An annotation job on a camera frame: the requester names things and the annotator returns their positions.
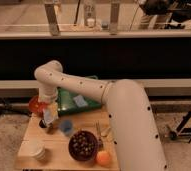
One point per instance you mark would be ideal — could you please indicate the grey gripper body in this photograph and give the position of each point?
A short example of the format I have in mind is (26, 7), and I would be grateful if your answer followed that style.
(50, 114)

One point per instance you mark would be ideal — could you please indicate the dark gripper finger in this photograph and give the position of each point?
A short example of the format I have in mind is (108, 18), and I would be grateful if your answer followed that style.
(50, 129)

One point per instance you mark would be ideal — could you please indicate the light blue towel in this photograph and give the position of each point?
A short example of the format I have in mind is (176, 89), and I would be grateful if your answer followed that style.
(80, 101)

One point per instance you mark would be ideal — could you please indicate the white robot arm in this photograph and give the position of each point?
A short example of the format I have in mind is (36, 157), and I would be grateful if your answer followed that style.
(135, 134)

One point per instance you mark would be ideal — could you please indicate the blue cup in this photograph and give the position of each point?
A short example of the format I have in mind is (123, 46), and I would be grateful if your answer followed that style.
(66, 127)

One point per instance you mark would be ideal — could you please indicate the red bowl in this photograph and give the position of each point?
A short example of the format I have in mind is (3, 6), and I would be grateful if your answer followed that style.
(36, 107)

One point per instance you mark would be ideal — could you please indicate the green tray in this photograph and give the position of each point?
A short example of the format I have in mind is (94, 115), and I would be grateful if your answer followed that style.
(67, 106)

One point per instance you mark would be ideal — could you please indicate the white stacked bowls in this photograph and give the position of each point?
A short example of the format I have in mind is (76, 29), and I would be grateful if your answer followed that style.
(36, 149)

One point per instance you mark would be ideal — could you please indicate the wooden board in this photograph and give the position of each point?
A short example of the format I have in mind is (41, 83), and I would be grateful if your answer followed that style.
(56, 144)

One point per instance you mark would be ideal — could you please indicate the dark brown bowl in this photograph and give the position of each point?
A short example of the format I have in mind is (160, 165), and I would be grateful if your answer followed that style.
(83, 146)

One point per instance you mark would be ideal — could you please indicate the metal fork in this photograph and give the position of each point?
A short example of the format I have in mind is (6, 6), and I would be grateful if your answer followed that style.
(100, 142)

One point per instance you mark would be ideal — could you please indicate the orange ball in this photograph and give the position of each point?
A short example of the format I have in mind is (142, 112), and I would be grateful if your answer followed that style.
(103, 158)

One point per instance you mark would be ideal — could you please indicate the white bottle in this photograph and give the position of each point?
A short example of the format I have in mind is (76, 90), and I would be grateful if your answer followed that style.
(91, 22)

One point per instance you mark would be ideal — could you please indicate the yellow black stand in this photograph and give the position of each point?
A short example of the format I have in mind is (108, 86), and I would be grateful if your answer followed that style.
(182, 130)

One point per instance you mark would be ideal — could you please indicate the metal post left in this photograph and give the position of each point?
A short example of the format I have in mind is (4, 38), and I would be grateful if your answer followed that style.
(51, 17)

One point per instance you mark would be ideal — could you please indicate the metal post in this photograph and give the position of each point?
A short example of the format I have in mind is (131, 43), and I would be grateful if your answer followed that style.
(114, 15)
(51, 17)

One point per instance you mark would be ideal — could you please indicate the metal post right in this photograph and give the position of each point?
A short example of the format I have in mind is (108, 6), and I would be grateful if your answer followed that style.
(114, 15)

